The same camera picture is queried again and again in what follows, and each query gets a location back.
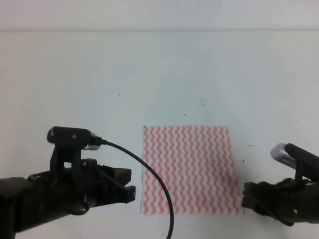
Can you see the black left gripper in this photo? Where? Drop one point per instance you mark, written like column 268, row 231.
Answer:
column 75, row 196

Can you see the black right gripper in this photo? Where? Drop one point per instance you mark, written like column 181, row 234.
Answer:
column 287, row 202

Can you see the pink white wavy-striped towel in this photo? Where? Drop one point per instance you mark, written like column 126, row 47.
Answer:
column 196, row 164

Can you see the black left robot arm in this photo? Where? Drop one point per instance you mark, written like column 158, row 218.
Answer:
column 26, row 203

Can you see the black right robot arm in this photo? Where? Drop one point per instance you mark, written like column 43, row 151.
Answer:
column 316, row 197

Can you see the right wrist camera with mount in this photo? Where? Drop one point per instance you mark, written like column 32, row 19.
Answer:
column 303, row 162

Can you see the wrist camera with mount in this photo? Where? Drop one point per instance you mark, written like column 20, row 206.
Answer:
column 303, row 162
column 68, row 145

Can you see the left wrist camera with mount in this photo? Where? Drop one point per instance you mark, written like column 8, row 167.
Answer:
column 68, row 145

